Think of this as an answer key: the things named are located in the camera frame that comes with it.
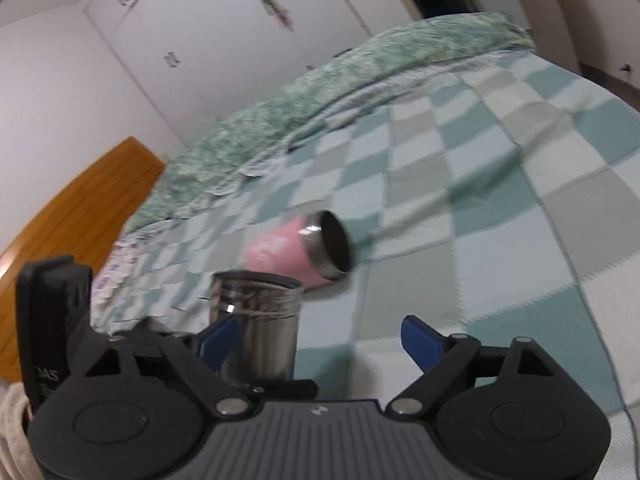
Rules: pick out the blue printed steel cup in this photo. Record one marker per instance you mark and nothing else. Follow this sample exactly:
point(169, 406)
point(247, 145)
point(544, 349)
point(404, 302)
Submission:
point(266, 307)

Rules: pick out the pink steel tumbler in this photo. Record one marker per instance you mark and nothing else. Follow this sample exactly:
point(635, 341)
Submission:
point(314, 249)

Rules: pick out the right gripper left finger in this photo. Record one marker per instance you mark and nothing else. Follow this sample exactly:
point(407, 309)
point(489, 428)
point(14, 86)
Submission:
point(180, 372)

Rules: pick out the wooden headboard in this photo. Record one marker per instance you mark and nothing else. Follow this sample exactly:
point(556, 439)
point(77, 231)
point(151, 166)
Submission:
point(83, 220)

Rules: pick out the white wardrobe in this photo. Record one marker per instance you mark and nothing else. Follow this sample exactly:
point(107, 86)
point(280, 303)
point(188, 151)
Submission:
point(198, 61)

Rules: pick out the checkered teal bed blanket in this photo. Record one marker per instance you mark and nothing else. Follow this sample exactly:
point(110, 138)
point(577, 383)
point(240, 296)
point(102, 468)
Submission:
point(499, 197)

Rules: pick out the hanging green ornament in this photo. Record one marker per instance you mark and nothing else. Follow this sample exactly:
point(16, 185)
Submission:
point(274, 8)

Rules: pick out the green floral quilt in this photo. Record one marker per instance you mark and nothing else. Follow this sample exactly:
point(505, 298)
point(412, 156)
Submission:
point(245, 143)

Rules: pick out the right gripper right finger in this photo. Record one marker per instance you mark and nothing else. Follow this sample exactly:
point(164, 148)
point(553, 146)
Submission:
point(447, 365)

